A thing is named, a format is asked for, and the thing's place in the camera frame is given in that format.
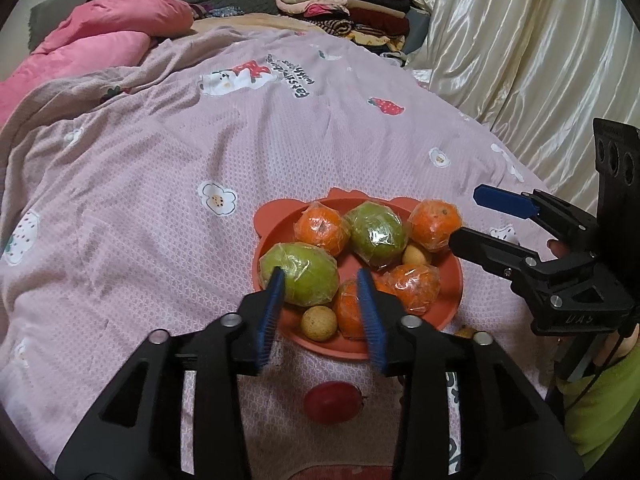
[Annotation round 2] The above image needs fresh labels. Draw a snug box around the large green citrus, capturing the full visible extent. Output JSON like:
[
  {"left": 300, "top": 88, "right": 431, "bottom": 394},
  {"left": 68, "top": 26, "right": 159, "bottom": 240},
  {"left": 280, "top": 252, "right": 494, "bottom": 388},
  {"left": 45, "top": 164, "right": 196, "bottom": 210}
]
[{"left": 258, "top": 242, "right": 341, "bottom": 309}]

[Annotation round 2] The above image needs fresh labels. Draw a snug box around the orange bear-shaped plate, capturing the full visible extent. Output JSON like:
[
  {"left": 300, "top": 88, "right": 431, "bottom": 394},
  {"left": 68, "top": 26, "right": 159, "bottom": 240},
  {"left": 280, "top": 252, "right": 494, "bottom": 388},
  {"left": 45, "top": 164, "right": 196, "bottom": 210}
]
[{"left": 251, "top": 187, "right": 464, "bottom": 359}]

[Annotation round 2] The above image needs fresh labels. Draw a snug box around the plastic-wrapped orange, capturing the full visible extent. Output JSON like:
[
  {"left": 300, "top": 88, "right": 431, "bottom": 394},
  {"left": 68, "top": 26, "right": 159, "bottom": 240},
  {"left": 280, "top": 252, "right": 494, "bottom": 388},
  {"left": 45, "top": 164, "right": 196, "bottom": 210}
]
[
  {"left": 332, "top": 280, "right": 372, "bottom": 340},
  {"left": 377, "top": 263, "right": 442, "bottom": 314},
  {"left": 408, "top": 199, "right": 463, "bottom": 254},
  {"left": 293, "top": 201, "right": 352, "bottom": 257}
]

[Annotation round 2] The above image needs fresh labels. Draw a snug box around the dark patterned cloth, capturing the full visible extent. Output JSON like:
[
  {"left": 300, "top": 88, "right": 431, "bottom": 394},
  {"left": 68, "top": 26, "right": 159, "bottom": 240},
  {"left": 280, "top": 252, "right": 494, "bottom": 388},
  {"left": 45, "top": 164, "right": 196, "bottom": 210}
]
[{"left": 189, "top": 2, "right": 247, "bottom": 19}]

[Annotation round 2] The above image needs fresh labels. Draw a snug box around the stack of folded clothes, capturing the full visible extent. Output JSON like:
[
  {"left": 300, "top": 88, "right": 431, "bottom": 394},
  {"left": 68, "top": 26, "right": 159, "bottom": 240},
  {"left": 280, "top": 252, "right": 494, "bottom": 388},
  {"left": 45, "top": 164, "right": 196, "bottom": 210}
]
[{"left": 274, "top": 0, "right": 417, "bottom": 57}]

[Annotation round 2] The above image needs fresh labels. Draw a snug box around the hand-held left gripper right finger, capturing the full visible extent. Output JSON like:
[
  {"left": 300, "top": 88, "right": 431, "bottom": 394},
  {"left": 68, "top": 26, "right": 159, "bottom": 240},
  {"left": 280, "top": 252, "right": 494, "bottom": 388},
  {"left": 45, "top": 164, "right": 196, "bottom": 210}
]
[{"left": 356, "top": 268, "right": 586, "bottom": 480}]

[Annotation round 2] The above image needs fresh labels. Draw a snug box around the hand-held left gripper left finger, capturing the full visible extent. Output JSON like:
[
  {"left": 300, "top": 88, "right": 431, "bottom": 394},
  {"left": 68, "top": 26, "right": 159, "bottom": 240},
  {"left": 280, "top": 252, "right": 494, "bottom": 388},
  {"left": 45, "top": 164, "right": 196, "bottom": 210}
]
[{"left": 55, "top": 266, "right": 285, "bottom": 480}]

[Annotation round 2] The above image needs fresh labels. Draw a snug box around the cream satin curtain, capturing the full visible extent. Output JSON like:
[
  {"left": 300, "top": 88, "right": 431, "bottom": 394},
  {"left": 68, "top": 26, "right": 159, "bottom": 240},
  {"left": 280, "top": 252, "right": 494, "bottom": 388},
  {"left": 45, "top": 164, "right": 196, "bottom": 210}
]
[{"left": 394, "top": 0, "right": 640, "bottom": 212}]

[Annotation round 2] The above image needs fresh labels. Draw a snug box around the pink quilt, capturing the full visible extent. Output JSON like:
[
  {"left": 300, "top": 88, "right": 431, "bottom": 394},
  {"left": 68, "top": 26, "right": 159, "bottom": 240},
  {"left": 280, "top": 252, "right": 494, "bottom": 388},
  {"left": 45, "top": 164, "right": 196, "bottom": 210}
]
[{"left": 0, "top": 0, "right": 197, "bottom": 127}]

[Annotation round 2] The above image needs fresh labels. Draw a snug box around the red round fruit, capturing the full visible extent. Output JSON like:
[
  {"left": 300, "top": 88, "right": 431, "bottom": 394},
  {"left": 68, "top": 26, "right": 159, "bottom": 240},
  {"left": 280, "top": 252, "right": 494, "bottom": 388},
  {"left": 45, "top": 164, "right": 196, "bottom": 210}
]
[{"left": 303, "top": 381, "right": 365, "bottom": 425}]

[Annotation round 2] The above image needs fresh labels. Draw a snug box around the printed pink blanket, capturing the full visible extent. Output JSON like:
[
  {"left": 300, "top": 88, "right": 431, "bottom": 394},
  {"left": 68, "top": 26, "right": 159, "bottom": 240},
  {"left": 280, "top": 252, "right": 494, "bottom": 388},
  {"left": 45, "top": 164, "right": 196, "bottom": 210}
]
[{"left": 0, "top": 27, "right": 568, "bottom": 480}]

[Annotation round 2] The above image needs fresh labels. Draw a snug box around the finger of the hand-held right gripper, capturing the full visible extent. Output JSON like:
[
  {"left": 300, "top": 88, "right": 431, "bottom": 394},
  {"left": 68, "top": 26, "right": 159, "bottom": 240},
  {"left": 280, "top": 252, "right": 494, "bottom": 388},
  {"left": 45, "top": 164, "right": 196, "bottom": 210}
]
[
  {"left": 473, "top": 184, "right": 600, "bottom": 250},
  {"left": 448, "top": 227, "right": 624, "bottom": 314}
]

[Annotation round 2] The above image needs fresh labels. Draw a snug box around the small green citrus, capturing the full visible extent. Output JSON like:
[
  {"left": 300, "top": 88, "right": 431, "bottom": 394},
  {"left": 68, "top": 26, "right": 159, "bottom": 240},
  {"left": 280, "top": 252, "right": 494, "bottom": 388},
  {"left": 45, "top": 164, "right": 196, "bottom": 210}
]
[{"left": 345, "top": 201, "right": 412, "bottom": 269}]

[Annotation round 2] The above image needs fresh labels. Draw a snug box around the person's right forearm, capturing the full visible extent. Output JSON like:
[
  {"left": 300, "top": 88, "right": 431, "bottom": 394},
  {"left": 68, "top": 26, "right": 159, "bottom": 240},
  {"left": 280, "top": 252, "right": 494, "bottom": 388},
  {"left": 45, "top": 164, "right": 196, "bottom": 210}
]
[{"left": 557, "top": 324, "right": 640, "bottom": 467}]

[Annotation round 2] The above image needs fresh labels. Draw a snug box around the beige blanket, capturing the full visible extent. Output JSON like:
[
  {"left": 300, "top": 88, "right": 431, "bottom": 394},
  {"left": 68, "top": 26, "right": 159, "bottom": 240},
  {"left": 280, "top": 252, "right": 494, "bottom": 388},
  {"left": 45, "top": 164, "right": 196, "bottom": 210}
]
[{"left": 192, "top": 12, "right": 322, "bottom": 37}]

